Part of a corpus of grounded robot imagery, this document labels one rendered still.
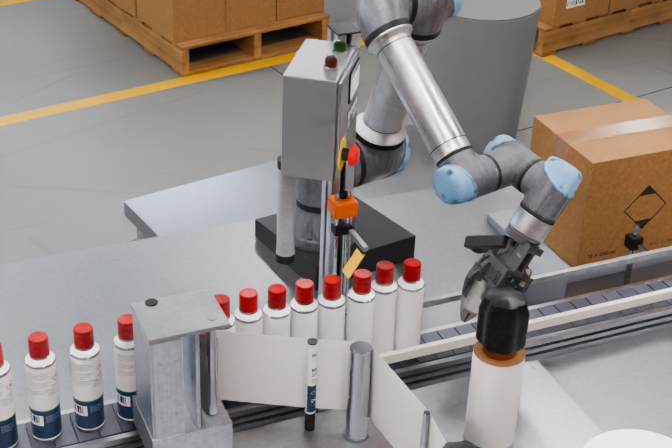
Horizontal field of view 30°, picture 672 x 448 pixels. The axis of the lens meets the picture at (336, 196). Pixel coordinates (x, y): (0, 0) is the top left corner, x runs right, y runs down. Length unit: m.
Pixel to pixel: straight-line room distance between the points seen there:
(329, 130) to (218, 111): 3.29
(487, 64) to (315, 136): 2.76
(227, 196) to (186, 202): 0.10
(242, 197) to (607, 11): 3.58
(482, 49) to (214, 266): 2.27
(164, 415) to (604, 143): 1.17
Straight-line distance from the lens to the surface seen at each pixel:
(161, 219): 2.94
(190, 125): 5.26
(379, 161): 2.71
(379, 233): 2.78
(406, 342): 2.39
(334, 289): 2.25
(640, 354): 2.61
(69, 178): 4.89
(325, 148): 2.12
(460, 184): 2.29
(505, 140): 2.42
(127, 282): 2.72
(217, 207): 2.98
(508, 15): 4.82
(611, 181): 2.71
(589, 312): 2.56
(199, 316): 2.05
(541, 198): 2.35
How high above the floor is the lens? 2.32
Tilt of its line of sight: 29 degrees down
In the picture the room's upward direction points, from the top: 2 degrees clockwise
